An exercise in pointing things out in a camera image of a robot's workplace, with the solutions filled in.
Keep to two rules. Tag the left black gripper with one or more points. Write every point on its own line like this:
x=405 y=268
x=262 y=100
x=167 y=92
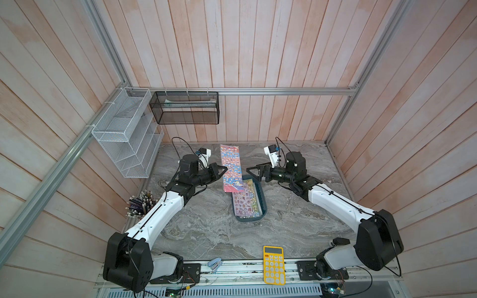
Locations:
x=213 y=167

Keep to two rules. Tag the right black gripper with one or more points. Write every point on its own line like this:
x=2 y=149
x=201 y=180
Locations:
x=268 y=171

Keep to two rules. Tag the cat sticker sheet pink blue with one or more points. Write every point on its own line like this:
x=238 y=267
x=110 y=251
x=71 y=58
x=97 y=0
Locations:
x=232 y=179

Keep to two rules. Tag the teal storage tray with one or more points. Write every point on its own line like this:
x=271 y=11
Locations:
x=261 y=197

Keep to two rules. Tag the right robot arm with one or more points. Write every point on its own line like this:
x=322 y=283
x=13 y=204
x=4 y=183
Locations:
x=378 y=241

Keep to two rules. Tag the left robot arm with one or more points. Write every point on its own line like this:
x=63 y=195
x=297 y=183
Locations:
x=129 y=262

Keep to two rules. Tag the black mesh basket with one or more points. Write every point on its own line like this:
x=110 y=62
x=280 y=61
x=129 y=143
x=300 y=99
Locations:
x=185 y=107

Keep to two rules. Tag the pencil holder with pencils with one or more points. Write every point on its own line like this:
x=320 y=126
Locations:
x=139 y=206

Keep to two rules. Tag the yellow calculator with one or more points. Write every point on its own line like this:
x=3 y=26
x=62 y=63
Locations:
x=273 y=266

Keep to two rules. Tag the blue stapler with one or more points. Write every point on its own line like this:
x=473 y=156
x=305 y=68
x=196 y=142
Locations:
x=215 y=264

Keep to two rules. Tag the green circuit board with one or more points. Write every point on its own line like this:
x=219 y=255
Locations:
x=331 y=290

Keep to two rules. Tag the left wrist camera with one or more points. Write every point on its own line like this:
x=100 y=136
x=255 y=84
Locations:
x=204 y=155

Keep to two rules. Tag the white wire mesh shelf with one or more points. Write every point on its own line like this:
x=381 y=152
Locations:
x=129 y=133

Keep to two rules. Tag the aluminium front rail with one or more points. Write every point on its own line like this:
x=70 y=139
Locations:
x=250 y=272

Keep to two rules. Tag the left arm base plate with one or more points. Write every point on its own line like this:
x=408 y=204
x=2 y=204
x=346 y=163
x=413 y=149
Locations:
x=190 y=274

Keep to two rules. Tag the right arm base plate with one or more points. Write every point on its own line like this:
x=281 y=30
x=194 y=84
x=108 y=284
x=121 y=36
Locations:
x=307 y=270

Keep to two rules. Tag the aluminium wall rail back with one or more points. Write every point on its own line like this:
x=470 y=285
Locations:
x=273 y=91

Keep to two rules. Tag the aluminium wall rail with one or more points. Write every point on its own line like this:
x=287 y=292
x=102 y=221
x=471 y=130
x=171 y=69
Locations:
x=273 y=91
x=24 y=218

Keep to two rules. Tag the white vented cable duct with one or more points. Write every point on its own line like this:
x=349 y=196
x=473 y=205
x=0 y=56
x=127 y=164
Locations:
x=243 y=291

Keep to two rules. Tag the aluminium wall rail left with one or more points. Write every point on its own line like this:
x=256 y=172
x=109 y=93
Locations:
x=24 y=218

